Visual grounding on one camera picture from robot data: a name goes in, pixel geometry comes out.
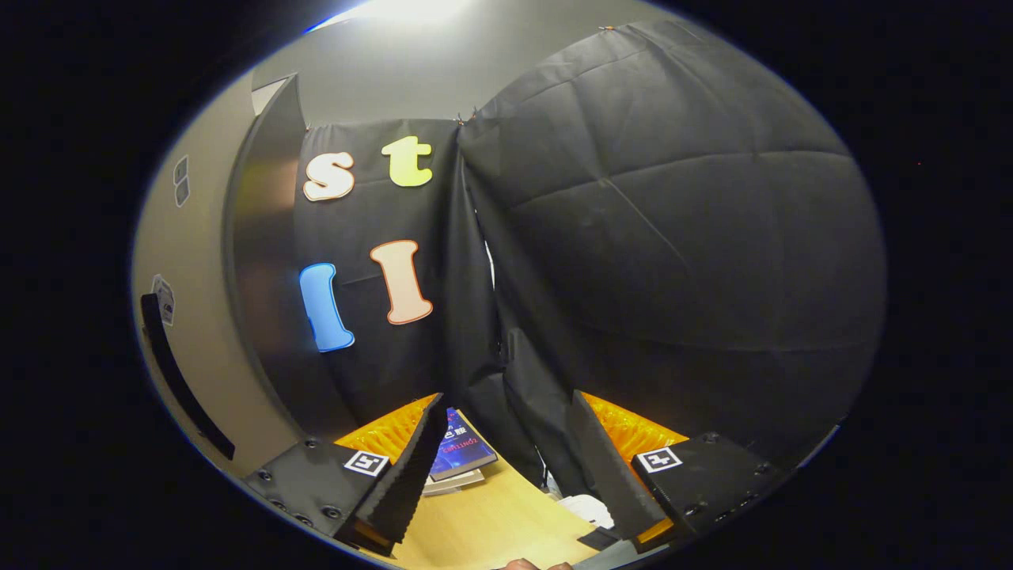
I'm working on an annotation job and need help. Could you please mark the blue book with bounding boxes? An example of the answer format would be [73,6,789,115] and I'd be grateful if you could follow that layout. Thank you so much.
[427,408,499,482]

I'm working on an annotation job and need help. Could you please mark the black backdrop cloth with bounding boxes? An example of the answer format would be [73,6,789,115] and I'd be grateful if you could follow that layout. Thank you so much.
[293,20,887,507]

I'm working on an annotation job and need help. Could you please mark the white book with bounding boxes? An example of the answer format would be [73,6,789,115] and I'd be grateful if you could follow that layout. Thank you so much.
[422,469,485,497]

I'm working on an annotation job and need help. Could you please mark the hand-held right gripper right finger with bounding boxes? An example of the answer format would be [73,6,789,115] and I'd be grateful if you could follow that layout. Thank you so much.
[570,389,792,555]

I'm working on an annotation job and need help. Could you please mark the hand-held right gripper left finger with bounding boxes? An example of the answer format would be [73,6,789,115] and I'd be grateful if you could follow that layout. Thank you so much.
[241,392,450,555]

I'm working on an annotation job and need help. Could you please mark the white rounded object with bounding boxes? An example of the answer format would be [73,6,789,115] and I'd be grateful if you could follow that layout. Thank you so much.
[558,493,614,530]

